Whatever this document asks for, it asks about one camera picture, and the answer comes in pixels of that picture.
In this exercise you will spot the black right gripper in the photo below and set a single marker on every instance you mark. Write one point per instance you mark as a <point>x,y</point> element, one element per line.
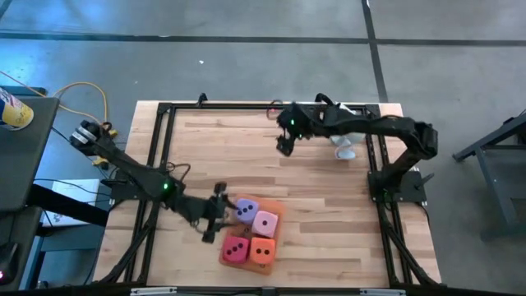
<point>289,123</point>

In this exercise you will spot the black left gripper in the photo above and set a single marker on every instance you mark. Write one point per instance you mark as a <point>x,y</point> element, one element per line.
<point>201,209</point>

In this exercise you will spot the purple foam die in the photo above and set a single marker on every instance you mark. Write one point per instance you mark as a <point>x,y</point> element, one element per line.
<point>242,218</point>

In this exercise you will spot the red foam die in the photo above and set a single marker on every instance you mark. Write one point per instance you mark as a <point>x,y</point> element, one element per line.
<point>229,257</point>

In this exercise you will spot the pink foam die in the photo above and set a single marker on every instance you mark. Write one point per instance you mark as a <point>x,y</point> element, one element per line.
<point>270,231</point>

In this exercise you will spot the orange translucent plastic bin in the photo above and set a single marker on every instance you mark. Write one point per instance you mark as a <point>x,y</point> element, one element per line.
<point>242,267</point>

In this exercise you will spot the orange foam die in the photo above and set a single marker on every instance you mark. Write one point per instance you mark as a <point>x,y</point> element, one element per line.
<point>257,260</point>

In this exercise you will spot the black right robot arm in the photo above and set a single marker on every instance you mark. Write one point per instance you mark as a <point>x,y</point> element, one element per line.
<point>390,125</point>

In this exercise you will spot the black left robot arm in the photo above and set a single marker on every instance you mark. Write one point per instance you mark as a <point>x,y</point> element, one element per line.
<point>139,177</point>

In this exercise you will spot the white cardboard box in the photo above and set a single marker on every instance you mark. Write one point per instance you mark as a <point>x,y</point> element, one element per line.
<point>78,191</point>

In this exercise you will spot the black diagonal bar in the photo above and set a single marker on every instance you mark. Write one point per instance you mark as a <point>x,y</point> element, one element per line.
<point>70,205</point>

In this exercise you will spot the black metal stand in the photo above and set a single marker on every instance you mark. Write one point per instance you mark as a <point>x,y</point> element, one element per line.
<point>489,135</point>

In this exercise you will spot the dark grey side table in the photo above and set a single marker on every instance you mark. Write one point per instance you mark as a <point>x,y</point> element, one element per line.
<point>24,164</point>

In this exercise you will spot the black computer mouse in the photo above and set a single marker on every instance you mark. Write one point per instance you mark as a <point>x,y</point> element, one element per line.
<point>8,263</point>

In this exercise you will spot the yellow and blue can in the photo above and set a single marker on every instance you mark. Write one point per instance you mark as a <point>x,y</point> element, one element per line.
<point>14,113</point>

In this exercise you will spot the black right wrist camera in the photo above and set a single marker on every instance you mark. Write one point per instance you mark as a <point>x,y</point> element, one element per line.
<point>285,147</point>

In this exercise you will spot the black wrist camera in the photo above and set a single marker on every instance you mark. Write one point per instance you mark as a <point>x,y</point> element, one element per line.
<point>285,147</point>
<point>220,187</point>

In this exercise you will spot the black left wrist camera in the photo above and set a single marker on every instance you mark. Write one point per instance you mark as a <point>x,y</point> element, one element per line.
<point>220,187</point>

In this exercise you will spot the black aluminium table frame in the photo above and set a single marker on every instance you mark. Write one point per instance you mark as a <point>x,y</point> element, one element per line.
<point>230,106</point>

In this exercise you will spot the white security camera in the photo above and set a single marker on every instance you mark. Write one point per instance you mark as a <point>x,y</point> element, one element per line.
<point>345,153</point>

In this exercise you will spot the black frame clamp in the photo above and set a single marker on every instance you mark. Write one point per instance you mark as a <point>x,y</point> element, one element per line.
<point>202,98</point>

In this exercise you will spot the silver metal bracket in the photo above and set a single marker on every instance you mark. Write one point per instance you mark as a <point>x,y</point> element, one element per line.
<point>382,292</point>
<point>154,292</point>

